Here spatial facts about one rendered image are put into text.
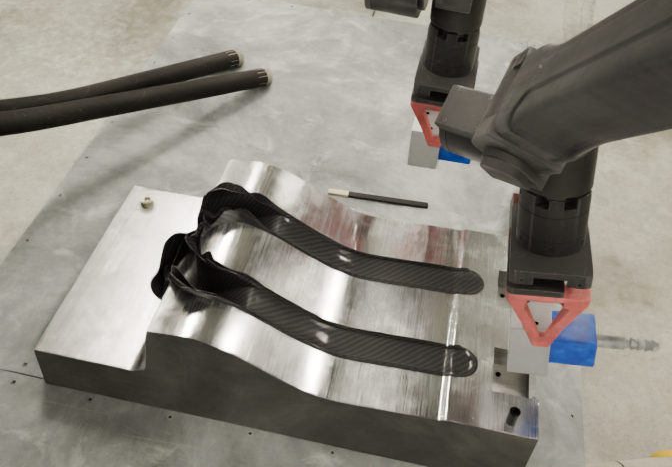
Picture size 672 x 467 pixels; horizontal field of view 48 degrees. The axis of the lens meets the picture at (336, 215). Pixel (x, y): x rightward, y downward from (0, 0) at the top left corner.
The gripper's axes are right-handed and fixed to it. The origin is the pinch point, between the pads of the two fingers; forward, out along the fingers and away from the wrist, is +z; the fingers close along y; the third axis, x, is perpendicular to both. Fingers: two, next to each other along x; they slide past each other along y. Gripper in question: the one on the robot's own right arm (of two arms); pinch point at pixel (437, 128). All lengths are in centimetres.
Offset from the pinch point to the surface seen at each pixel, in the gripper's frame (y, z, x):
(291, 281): 25.2, 3.9, -11.6
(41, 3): -164, 93, -163
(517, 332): 31.0, -2.2, 10.8
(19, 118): 10, 2, -51
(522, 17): -217, 97, 22
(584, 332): 29.3, -2.0, 16.7
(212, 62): -22.4, 11.1, -37.5
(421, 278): 18.5, 7.0, 1.5
